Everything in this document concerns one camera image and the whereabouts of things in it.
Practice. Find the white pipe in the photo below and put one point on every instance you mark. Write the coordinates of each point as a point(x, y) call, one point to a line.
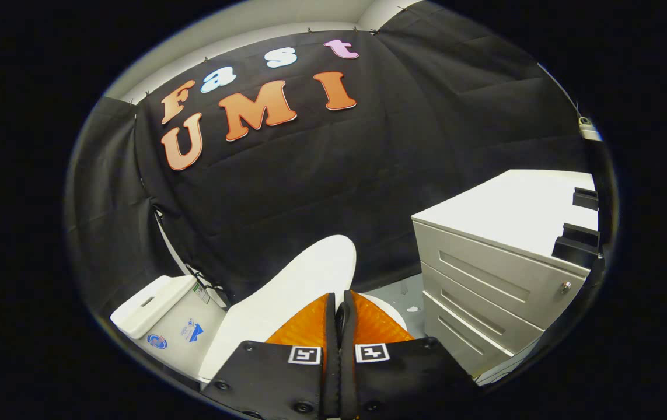
point(173, 248)

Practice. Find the black backdrop cloth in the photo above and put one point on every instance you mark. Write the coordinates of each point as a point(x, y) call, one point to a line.
point(339, 175)

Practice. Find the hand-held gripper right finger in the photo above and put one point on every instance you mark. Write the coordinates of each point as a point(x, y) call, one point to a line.
point(347, 361)

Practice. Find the white toilet lid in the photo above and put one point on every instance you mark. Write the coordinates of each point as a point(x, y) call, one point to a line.
point(286, 291)

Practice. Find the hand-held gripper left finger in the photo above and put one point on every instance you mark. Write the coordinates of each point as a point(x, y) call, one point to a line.
point(331, 361)

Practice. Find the black block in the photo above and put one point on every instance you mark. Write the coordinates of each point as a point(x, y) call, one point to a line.
point(585, 199)
point(575, 245)

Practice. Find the white toilet body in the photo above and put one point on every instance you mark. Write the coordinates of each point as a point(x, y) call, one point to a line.
point(181, 315)

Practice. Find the white drawer cabinet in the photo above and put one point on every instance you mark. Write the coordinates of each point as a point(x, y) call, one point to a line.
point(502, 204)

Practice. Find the small grey green device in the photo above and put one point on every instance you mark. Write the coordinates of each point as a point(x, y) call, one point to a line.
point(585, 122)

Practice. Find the small white shelf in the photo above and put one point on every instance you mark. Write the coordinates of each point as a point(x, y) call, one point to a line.
point(591, 134)

